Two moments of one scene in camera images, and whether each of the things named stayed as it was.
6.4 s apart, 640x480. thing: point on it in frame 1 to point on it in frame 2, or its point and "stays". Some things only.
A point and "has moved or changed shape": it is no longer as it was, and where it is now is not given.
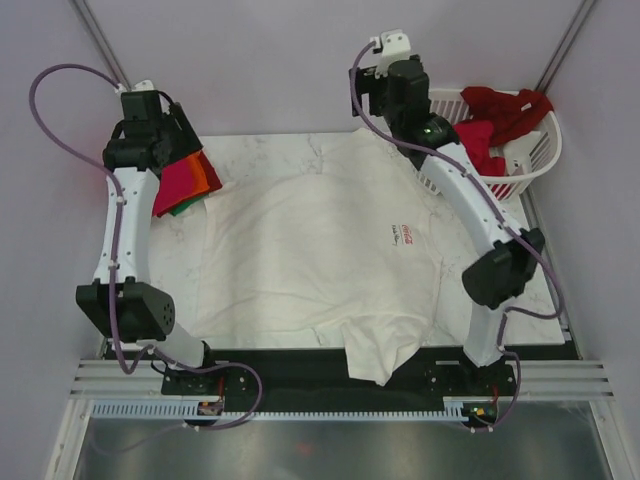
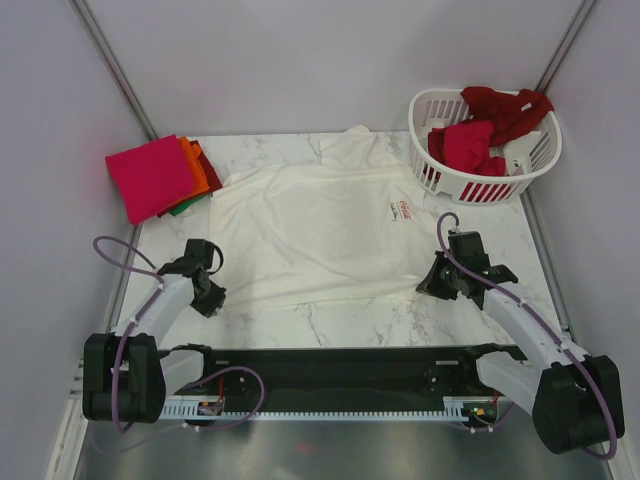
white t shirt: [337, 254] has moved or changed shape
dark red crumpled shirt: [512, 115] stays
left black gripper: [188, 142] to [207, 309]
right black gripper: [368, 83] to [431, 285]
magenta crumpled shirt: [476, 138] stays
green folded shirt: [185, 204] stays
